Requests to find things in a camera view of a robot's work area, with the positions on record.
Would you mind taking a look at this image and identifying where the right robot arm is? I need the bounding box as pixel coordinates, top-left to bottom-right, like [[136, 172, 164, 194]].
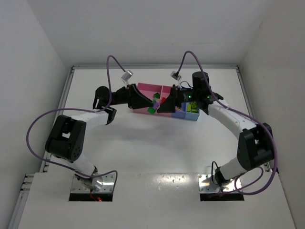
[[157, 72, 274, 186]]

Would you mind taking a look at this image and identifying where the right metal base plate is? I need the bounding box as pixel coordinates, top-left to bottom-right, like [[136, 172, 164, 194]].
[[197, 174, 242, 194]]

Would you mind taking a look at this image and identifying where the purple lego brick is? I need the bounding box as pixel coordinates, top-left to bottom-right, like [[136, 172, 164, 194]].
[[153, 100, 161, 110]]

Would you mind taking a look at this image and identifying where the yellow-green long lego brick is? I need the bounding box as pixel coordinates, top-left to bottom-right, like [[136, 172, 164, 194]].
[[186, 102, 199, 114]]

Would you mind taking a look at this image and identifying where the small green square lego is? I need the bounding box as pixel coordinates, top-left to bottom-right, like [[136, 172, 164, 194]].
[[153, 93, 160, 99]]

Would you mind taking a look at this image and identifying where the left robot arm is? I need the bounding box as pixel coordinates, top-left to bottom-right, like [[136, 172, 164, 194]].
[[45, 84, 153, 185]]

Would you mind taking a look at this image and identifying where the metal base plate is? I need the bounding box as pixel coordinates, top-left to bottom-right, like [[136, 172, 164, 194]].
[[197, 174, 242, 194], [71, 172, 116, 194]]

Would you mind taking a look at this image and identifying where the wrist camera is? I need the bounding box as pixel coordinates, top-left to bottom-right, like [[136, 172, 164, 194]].
[[170, 71, 182, 82], [121, 70, 133, 83]]

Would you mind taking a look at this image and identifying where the dark blue container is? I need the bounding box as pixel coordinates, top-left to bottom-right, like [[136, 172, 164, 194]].
[[172, 107, 186, 119]]

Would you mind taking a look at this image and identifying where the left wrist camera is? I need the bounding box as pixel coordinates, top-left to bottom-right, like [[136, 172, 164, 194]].
[[121, 70, 133, 83]]

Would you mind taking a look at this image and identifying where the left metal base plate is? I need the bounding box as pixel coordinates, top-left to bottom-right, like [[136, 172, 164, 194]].
[[71, 172, 116, 194]]

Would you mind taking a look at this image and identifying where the light blue container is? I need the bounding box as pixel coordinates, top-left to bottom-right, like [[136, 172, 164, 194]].
[[185, 102, 200, 121]]

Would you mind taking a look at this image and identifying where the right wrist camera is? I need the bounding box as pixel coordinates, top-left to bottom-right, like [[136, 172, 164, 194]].
[[170, 71, 182, 82]]

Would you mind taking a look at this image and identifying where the pink small container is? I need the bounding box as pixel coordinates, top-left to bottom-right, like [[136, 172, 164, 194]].
[[157, 85, 172, 118]]

